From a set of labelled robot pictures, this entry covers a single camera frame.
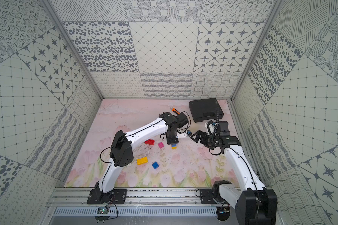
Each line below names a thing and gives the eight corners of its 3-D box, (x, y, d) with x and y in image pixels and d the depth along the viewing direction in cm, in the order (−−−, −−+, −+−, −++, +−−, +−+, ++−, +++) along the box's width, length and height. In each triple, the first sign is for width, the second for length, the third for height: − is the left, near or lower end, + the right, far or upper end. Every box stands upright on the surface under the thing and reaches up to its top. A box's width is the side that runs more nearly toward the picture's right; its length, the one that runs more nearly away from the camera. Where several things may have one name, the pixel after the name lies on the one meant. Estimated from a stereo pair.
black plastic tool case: (194, 123, 105) (194, 119, 102) (187, 104, 118) (187, 100, 114) (222, 118, 108) (224, 115, 105) (213, 100, 121) (214, 97, 117)
